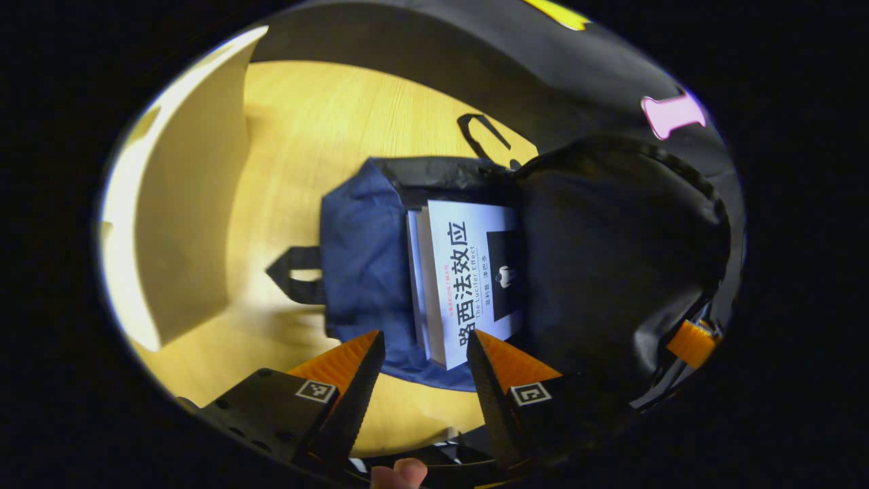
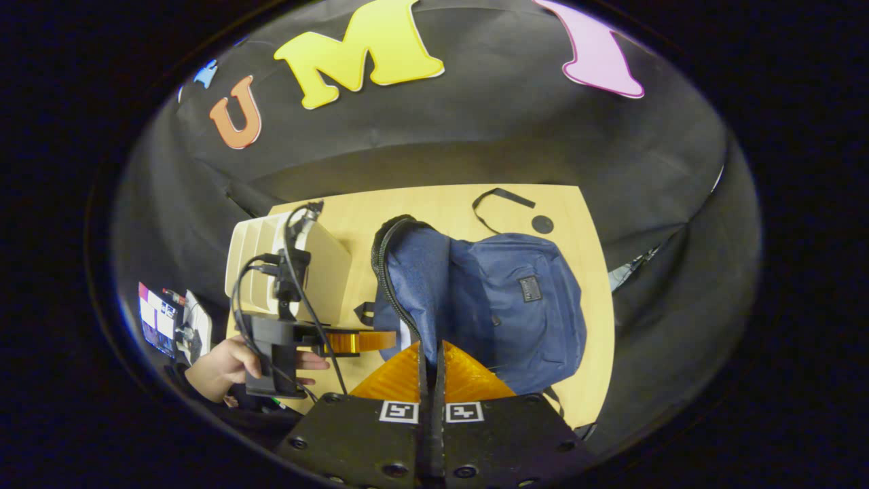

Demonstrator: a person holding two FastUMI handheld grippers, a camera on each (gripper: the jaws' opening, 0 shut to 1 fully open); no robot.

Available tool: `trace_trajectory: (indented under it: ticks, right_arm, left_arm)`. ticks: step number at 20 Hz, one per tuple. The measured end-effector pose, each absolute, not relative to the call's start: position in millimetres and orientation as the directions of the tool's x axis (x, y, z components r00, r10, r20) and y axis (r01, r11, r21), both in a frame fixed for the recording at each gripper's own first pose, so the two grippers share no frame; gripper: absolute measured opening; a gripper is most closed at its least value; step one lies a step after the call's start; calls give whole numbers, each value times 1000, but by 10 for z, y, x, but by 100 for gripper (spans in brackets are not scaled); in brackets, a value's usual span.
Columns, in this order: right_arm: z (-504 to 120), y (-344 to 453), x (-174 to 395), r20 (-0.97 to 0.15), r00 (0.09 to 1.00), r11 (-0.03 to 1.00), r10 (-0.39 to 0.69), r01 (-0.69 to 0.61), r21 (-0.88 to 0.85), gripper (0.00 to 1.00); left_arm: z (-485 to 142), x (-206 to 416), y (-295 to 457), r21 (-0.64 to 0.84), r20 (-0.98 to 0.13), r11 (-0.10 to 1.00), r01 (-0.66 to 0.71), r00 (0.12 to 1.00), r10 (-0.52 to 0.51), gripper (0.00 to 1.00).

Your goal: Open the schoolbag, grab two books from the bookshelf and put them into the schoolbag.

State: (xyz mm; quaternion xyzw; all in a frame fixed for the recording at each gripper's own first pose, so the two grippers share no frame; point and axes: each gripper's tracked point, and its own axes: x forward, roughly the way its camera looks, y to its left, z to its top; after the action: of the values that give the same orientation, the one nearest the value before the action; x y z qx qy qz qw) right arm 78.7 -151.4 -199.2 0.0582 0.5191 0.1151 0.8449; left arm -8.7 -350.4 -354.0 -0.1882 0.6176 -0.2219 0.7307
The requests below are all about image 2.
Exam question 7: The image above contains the blue schoolbag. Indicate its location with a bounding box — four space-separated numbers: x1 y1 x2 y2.
354 188 589 415

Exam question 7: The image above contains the white bookshelf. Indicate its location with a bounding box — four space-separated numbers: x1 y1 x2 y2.
224 212 354 328

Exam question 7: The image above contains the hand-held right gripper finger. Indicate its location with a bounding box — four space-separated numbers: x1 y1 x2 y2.
275 340 432 489
434 340 598 489

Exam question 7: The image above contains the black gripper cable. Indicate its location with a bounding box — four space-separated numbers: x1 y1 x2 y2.
231 202 349 396

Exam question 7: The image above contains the white device with cables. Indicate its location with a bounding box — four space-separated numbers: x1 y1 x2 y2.
178 291 213 364

